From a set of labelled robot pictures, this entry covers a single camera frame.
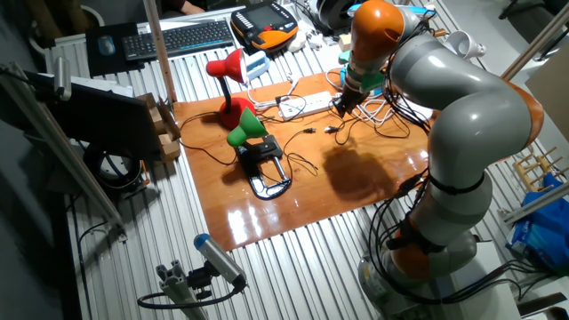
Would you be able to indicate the blue grey computer mouse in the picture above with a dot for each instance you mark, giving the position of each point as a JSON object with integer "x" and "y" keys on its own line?
{"x": 106, "y": 45}

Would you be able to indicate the orange black teach pendant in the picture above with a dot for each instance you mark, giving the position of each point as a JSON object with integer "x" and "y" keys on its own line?
{"x": 266, "y": 26}

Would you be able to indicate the black office chair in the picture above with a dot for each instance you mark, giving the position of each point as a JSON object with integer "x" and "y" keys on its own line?
{"x": 533, "y": 18}

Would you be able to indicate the silver camera on bar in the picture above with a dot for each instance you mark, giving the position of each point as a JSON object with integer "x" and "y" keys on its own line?
{"x": 62, "y": 80}

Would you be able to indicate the black round fan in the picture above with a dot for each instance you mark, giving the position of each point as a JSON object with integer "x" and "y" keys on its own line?
{"x": 333, "y": 13}

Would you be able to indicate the aluminium profile camera mount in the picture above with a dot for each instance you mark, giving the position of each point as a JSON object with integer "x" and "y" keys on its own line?
{"x": 175, "y": 284}

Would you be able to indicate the glossy wooden board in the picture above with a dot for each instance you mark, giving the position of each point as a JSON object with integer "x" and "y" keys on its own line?
{"x": 311, "y": 200}

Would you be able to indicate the white round lamp base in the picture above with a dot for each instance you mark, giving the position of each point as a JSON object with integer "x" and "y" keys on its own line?
{"x": 462, "y": 44}

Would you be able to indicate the black C-clamp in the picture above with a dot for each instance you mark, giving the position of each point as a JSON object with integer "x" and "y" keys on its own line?
{"x": 246, "y": 129}

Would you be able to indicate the white lumpy object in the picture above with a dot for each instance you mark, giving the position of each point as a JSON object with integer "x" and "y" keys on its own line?
{"x": 297, "y": 42}

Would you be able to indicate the wooden post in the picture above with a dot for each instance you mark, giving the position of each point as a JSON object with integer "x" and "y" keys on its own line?
{"x": 160, "y": 53}

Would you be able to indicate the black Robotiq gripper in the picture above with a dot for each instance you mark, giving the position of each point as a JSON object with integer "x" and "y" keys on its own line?
{"x": 353, "y": 95}

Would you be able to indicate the black mouse pad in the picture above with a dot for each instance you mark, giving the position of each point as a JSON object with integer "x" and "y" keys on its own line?
{"x": 95, "y": 64}

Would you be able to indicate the slanted aluminium bar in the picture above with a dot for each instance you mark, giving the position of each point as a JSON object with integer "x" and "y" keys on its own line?
{"x": 53, "y": 138}

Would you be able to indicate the silver camera blue cap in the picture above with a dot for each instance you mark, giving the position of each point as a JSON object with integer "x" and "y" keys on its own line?
{"x": 218, "y": 258}

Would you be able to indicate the black keyboard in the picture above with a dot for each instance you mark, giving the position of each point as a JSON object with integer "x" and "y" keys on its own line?
{"x": 178, "y": 39}

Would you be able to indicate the aluminium profile bar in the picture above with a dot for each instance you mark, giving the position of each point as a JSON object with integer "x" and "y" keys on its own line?
{"x": 533, "y": 204}

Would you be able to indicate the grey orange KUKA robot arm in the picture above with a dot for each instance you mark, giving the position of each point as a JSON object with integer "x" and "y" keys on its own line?
{"x": 467, "y": 111}

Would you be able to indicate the person forearm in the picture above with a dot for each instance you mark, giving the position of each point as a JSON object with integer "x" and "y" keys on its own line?
{"x": 191, "y": 8}

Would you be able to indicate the stacked wooden blocks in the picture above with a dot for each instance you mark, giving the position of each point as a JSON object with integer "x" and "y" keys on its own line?
{"x": 168, "y": 146}

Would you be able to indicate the light blue white box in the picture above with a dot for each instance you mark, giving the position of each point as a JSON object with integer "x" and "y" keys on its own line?
{"x": 258, "y": 66}

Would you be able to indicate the small white adaptor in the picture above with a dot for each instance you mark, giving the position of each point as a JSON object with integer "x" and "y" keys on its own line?
{"x": 316, "y": 42}

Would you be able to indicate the wooden peg rack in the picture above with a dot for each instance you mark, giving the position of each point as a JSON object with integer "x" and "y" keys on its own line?
{"x": 531, "y": 171}

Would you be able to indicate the white power strip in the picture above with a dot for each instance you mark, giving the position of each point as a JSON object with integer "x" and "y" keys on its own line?
{"x": 311, "y": 103}

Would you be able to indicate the small wooden block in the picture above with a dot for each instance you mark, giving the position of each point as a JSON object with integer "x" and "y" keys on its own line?
{"x": 345, "y": 43}

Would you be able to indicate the brown cardboard sheet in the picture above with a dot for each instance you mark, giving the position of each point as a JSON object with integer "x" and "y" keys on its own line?
{"x": 551, "y": 89}

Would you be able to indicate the aluminium frame post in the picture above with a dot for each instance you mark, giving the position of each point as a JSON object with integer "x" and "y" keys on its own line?
{"x": 533, "y": 44}

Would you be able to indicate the black flat panel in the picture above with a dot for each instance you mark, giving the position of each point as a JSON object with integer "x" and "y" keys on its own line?
{"x": 106, "y": 120}

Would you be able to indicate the black flat box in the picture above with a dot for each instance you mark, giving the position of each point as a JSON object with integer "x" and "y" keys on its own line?
{"x": 542, "y": 304}

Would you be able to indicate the red gooseneck desk lamp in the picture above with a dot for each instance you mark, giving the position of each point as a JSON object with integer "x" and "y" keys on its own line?
{"x": 233, "y": 113}

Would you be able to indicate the blue plastic bag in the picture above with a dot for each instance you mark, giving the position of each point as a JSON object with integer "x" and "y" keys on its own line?
{"x": 547, "y": 231}

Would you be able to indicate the green printed wrist mount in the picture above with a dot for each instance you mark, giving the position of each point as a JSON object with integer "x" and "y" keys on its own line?
{"x": 363, "y": 80}

